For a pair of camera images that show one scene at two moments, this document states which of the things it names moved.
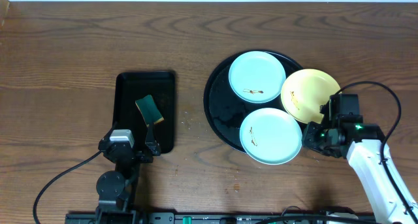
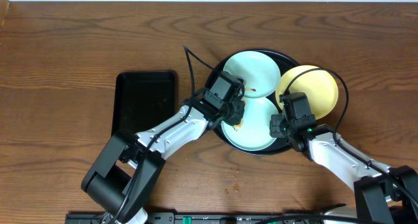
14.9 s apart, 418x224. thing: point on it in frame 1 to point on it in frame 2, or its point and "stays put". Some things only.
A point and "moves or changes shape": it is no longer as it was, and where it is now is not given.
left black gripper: [138, 154] to [235, 111]
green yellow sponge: [149, 111] to [240, 125]
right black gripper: [309, 140] to [275, 132]
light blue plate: [270, 136] moves or changes shape
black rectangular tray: [132, 86] stays put
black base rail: [126, 216] stays put
